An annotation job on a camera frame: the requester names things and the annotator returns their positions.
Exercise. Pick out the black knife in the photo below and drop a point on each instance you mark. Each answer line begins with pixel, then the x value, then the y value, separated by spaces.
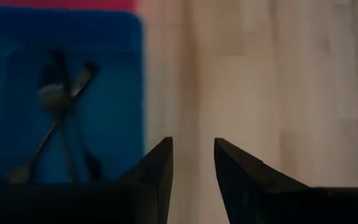
pixel 89 161

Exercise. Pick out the black fork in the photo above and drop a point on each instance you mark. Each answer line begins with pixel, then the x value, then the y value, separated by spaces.
pixel 42 146

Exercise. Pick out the blue plastic bin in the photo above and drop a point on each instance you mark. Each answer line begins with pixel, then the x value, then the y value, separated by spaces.
pixel 117 93

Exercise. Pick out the pink plastic bin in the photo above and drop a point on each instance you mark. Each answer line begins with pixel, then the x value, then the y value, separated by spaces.
pixel 57 3

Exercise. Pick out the black spoon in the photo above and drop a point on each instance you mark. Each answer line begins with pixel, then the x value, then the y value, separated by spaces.
pixel 53 98

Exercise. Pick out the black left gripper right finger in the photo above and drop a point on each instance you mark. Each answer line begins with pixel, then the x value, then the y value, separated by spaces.
pixel 275 205

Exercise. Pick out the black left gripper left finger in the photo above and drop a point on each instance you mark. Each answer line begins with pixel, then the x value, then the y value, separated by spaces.
pixel 104 205

